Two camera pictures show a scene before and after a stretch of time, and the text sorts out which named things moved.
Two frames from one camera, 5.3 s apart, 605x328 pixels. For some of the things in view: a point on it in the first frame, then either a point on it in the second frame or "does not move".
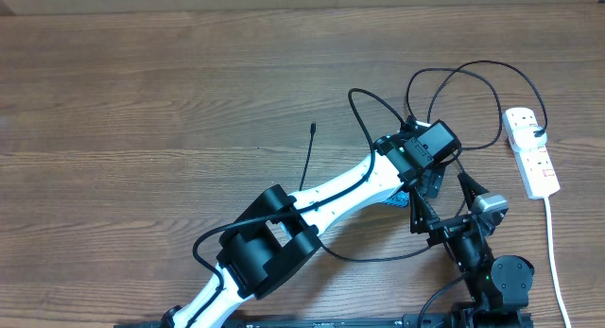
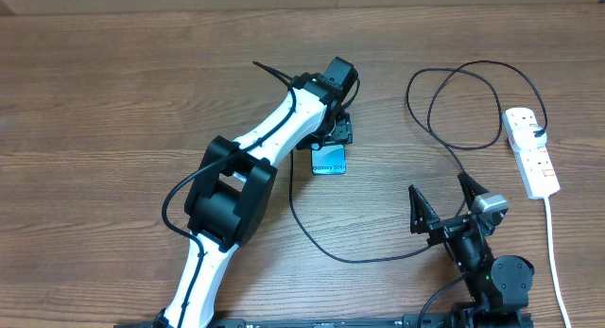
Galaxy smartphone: x=400 y=198 to x=328 y=159
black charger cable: x=375 y=260 to x=447 y=71
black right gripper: x=422 y=219 does not move
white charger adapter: x=526 y=140 does not move
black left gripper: x=429 y=179 to x=339 y=133
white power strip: x=536 y=168 does not move
